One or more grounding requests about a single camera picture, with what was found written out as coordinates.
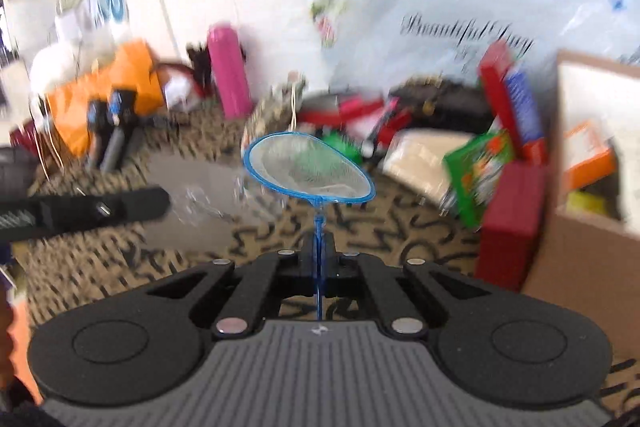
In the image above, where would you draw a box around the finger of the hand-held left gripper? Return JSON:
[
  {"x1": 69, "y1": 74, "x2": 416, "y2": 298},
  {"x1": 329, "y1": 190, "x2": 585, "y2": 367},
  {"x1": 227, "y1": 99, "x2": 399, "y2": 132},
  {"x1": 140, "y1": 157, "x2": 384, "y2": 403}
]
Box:
[{"x1": 39, "y1": 186, "x2": 172, "y2": 235}]

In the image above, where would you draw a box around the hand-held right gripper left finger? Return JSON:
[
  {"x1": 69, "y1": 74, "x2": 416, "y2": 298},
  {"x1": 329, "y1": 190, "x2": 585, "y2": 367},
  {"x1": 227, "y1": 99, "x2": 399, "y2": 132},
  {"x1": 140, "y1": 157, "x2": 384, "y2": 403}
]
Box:
[{"x1": 144, "y1": 232, "x2": 321, "y2": 341}]

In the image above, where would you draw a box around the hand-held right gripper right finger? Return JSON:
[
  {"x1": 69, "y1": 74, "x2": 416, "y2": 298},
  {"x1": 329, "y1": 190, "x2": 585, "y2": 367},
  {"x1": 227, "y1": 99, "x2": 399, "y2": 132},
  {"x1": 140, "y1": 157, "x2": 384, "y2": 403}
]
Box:
[{"x1": 320, "y1": 232, "x2": 495, "y2": 341}]

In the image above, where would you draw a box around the blue fish net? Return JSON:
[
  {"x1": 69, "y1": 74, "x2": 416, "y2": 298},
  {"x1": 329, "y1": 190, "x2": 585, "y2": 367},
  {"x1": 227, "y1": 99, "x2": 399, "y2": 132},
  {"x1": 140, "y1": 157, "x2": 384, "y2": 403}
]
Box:
[{"x1": 242, "y1": 132, "x2": 377, "y2": 323}]

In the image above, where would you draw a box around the letter patterned tablecloth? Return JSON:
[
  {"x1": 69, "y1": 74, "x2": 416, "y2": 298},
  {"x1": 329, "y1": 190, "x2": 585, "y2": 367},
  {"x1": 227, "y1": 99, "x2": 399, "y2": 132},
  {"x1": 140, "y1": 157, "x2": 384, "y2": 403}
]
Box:
[{"x1": 15, "y1": 107, "x2": 640, "y2": 419}]

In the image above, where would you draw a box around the clear plastic wrapper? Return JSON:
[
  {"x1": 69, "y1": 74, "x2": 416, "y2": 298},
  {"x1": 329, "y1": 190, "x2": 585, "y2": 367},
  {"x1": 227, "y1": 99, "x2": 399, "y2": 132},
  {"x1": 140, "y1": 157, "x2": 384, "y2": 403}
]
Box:
[{"x1": 171, "y1": 167, "x2": 252, "y2": 229}]

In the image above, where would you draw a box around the orange bag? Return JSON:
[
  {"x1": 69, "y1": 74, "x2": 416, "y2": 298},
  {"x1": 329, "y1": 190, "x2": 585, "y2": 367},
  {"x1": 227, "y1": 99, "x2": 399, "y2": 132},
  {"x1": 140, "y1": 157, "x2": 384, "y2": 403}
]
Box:
[{"x1": 44, "y1": 39, "x2": 167, "y2": 158}]

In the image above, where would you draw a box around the red white pouch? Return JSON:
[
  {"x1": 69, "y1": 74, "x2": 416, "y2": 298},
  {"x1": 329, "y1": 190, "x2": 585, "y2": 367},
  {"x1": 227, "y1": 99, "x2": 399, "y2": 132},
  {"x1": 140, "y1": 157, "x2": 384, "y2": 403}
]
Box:
[{"x1": 156, "y1": 61, "x2": 212, "y2": 114}]

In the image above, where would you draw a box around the red box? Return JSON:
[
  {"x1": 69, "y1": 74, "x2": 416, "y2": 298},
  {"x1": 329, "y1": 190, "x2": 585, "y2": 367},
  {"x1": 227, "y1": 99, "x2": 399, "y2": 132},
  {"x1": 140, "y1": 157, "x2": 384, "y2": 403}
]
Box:
[{"x1": 474, "y1": 161, "x2": 547, "y2": 294}]

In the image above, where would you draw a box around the white plush toy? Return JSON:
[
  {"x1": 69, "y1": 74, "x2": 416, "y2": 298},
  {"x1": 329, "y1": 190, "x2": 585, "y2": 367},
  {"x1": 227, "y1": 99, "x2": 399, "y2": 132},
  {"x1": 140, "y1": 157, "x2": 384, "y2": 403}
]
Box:
[{"x1": 29, "y1": 42, "x2": 82, "y2": 100}]

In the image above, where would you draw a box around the green snack bag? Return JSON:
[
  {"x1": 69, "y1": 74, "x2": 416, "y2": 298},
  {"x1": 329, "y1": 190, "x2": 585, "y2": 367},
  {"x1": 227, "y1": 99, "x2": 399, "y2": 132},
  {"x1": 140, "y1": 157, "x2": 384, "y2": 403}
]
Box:
[{"x1": 441, "y1": 131, "x2": 517, "y2": 229}]

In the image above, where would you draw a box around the pink bottle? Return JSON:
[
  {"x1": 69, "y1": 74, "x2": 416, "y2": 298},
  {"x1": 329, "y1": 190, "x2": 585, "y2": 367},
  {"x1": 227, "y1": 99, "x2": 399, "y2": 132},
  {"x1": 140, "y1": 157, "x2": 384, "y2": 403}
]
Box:
[{"x1": 206, "y1": 23, "x2": 254, "y2": 120}]

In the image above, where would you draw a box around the flat red tray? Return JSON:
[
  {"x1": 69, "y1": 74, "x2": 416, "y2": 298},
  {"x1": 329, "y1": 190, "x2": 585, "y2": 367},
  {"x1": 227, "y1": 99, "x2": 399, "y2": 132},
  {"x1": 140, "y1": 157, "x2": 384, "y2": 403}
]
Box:
[{"x1": 299, "y1": 91, "x2": 397, "y2": 128}]

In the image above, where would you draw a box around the brown cardboard box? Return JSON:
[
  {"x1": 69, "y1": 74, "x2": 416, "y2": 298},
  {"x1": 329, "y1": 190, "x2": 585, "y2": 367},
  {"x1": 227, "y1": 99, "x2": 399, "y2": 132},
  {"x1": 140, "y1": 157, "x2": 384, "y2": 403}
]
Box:
[{"x1": 520, "y1": 48, "x2": 640, "y2": 360}]

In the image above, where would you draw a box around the black bag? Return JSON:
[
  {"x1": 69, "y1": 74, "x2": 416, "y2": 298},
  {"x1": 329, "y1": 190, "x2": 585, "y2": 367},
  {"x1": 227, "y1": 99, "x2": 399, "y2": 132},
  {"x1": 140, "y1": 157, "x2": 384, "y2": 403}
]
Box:
[{"x1": 389, "y1": 76, "x2": 495, "y2": 134}]

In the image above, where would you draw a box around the red carton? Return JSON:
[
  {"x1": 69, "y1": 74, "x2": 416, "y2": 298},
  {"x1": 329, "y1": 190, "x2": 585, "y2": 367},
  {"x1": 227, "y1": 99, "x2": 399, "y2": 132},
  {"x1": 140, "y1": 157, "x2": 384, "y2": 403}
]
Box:
[{"x1": 477, "y1": 41, "x2": 547, "y2": 164}]

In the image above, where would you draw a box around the orange small box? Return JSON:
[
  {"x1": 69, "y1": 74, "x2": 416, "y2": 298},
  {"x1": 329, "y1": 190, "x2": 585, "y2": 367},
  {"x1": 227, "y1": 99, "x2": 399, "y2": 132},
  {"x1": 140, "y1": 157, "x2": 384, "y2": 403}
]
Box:
[{"x1": 561, "y1": 121, "x2": 617, "y2": 192}]

